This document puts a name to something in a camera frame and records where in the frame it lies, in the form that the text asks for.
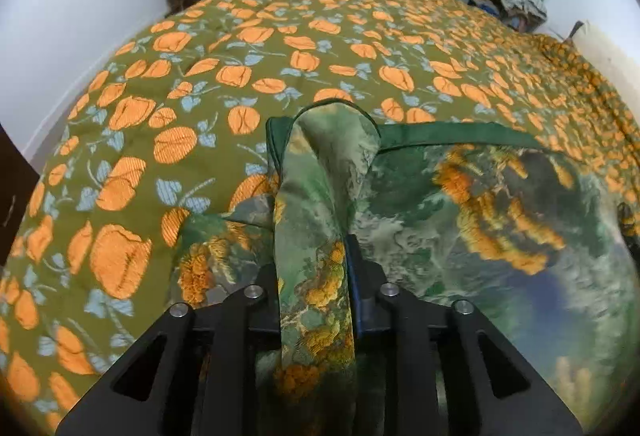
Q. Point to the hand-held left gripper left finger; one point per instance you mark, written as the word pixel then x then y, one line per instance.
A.
pixel 267 301

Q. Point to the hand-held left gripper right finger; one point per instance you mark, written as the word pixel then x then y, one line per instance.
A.
pixel 356 276

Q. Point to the green landscape print jacket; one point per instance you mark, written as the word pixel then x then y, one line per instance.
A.
pixel 450 241

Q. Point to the pile of mixed clothes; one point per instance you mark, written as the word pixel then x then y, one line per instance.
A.
pixel 510 4

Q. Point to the green orange floral quilt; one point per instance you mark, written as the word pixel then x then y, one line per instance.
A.
pixel 200 66

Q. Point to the dark wooden cabinet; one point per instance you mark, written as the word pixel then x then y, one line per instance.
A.
pixel 17 196

